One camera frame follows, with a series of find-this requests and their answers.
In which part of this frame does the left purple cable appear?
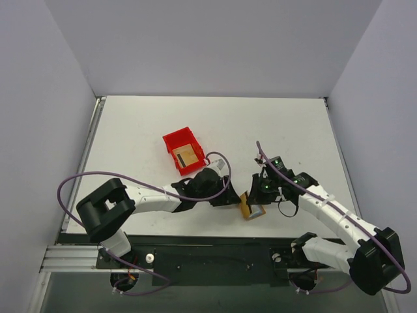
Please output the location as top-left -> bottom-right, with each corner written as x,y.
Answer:
57,151 -> 233,296

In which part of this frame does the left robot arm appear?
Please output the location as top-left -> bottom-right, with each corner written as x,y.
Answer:
76,168 -> 241,269

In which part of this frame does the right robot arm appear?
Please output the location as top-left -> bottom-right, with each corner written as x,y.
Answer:
246,155 -> 405,295

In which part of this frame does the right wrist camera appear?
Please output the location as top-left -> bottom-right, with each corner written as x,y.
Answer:
254,154 -> 267,168

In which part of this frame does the aluminium frame rail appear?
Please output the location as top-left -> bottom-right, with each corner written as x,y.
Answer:
39,244 -> 102,273

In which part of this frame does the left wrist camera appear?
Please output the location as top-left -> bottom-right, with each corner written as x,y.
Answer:
207,158 -> 227,176

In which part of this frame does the red plastic bin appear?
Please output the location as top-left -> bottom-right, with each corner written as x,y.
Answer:
162,127 -> 206,176

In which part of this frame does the orange credit card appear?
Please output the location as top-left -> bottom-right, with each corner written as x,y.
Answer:
173,143 -> 199,169
240,191 -> 250,211

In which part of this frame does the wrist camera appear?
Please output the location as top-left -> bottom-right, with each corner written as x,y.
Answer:
207,158 -> 227,176
254,154 -> 267,168

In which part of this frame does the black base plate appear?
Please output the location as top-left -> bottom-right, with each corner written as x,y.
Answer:
94,233 -> 331,288

